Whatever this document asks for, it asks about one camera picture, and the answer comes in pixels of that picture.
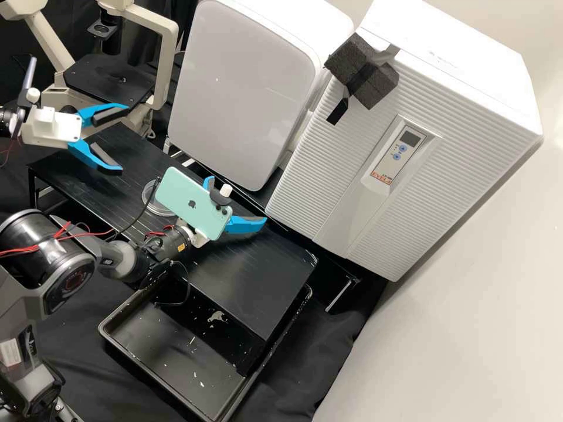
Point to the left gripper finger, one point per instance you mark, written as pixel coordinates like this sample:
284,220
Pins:
94,157
99,113

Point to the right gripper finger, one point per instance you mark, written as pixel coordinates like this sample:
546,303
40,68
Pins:
208,181
244,225

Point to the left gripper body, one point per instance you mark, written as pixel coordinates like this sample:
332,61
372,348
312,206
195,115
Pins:
50,129

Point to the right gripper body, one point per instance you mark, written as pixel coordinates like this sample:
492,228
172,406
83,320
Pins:
197,237

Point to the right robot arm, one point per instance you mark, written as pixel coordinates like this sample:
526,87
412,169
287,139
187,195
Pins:
48,263

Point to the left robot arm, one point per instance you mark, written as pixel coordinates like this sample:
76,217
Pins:
9,119

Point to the cream microscope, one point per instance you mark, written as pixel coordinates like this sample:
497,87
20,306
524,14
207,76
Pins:
105,83

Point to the petri dish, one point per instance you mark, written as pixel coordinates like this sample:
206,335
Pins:
151,204

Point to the black platform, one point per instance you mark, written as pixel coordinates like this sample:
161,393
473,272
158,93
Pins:
246,281
336,281

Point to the white box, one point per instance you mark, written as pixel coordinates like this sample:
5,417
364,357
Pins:
242,88

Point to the incubator door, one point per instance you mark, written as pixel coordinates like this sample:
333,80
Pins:
352,198

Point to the black tray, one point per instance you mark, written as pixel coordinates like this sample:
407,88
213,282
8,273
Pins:
167,351

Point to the white incubator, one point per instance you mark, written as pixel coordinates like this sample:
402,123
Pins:
462,44

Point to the right wrist camera phone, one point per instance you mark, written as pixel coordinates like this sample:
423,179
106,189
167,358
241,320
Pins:
189,202

